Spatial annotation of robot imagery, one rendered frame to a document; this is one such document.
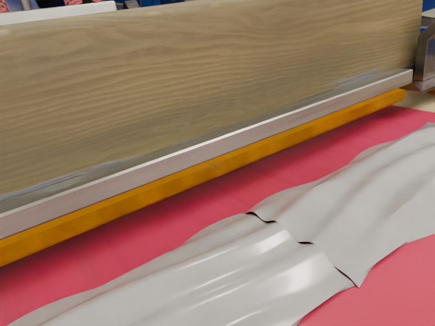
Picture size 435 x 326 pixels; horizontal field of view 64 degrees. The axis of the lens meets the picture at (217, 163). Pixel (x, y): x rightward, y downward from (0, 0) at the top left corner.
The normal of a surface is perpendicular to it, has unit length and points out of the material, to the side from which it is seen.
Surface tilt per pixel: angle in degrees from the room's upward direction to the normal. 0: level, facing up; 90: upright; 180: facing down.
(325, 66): 56
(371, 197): 7
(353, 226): 9
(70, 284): 32
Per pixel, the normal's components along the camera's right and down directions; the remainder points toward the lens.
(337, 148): -0.12, -0.90
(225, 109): 0.55, 0.26
